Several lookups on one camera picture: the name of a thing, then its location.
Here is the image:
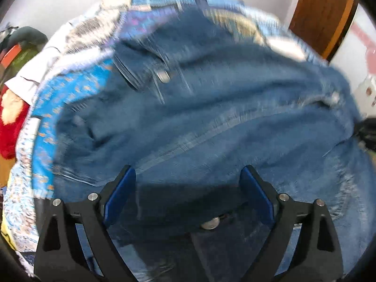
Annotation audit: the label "blue patchwork blanket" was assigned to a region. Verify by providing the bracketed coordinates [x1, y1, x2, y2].
[0, 0, 331, 255]

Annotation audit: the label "blue denim jeans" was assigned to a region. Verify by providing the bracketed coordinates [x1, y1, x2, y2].
[54, 6, 376, 282]

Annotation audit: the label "white cloth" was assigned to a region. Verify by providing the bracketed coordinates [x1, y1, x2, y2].
[6, 37, 69, 106]

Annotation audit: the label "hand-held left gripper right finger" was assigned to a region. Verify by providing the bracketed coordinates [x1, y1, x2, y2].
[240, 165, 344, 282]

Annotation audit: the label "dark grey-green garment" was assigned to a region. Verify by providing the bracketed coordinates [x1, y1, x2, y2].
[7, 26, 49, 47]

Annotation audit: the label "orange box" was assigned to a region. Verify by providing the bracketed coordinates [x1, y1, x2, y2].
[0, 43, 23, 69]

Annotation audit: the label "red plush toy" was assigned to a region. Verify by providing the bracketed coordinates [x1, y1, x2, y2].
[0, 86, 31, 161]

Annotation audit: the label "white wardrobe door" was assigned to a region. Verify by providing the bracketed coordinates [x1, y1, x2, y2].
[328, 2, 376, 121]

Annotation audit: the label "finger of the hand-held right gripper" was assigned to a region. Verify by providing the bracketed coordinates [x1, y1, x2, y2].
[352, 119, 376, 153]

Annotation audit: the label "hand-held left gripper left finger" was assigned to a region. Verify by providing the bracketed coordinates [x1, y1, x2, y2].
[34, 165, 139, 282]

